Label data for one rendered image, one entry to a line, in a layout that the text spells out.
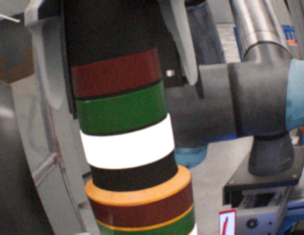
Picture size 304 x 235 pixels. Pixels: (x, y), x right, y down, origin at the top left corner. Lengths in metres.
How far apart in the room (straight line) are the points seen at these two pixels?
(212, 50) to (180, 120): 0.47
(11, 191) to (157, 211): 0.12
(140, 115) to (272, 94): 0.27
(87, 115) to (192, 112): 0.26
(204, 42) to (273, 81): 0.46
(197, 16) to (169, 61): 0.58
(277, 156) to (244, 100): 0.63
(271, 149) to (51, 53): 0.87
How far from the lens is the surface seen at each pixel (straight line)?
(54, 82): 0.20
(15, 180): 0.27
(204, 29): 0.85
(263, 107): 0.42
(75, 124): 4.16
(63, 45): 0.18
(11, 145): 0.28
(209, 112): 0.42
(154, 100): 0.17
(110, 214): 0.17
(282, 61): 0.44
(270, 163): 1.03
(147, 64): 0.16
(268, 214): 0.95
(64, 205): 1.69
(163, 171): 0.17
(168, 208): 0.17
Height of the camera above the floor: 1.46
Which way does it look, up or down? 14 degrees down
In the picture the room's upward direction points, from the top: 10 degrees counter-clockwise
